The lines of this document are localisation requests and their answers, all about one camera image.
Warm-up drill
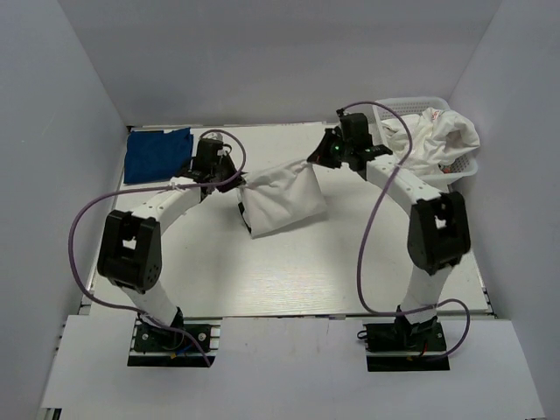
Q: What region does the white printed t-shirt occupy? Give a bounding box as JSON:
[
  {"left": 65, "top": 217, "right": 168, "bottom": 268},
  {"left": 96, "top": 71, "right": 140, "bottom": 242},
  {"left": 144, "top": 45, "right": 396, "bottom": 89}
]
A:
[{"left": 379, "top": 108, "right": 480, "bottom": 176}]

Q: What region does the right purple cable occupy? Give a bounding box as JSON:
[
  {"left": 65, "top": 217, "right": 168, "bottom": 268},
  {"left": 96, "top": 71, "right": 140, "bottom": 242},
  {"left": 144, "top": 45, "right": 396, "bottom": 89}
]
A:
[{"left": 335, "top": 101, "right": 473, "bottom": 362}]

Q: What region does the white plastic basket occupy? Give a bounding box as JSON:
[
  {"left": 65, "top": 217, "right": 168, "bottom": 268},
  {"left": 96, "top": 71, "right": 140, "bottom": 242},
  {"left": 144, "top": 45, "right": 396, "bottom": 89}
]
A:
[{"left": 371, "top": 96, "right": 478, "bottom": 190}]

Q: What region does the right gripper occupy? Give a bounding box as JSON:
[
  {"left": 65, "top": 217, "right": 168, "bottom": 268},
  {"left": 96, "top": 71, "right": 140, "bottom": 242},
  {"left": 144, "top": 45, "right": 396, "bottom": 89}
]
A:
[{"left": 307, "top": 129, "right": 353, "bottom": 169}]

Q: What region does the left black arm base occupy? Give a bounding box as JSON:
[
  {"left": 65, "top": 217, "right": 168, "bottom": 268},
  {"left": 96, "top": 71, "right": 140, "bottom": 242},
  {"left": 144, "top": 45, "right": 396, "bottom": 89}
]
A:
[{"left": 127, "top": 319, "right": 221, "bottom": 368}]

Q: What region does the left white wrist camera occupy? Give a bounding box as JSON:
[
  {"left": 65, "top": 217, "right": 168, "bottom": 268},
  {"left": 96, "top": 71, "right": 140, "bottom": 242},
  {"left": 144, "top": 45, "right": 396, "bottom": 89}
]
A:
[{"left": 200, "top": 129, "right": 228, "bottom": 147}]

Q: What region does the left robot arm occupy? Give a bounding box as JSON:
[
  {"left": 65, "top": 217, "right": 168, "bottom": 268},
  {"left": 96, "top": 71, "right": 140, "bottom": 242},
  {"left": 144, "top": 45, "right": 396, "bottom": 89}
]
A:
[{"left": 97, "top": 136, "right": 245, "bottom": 349}]

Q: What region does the white green raglan t-shirt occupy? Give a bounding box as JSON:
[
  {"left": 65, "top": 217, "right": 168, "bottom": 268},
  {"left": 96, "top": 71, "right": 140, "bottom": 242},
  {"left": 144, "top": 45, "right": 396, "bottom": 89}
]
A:
[{"left": 238, "top": 158, "right": 327, "bottom": 238}]

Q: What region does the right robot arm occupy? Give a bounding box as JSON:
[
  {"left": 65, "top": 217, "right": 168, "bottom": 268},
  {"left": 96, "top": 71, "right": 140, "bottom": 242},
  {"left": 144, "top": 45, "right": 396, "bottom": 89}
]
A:
[{"left": 307, "top": 109, "right": 471, "bottom": 349}]

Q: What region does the folded blue t-shirt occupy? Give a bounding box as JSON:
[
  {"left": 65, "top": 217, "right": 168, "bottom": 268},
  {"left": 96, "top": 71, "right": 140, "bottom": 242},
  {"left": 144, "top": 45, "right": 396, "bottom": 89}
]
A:
[{"left": 123, "top": 128, "right": 193, "bottom": 185}]

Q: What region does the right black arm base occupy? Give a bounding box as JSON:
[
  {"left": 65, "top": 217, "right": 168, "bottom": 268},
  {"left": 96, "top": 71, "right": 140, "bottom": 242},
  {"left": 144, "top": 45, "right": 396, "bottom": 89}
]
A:
[{"left": 356, "top": 322, "right": 450, "bottom": 373}]

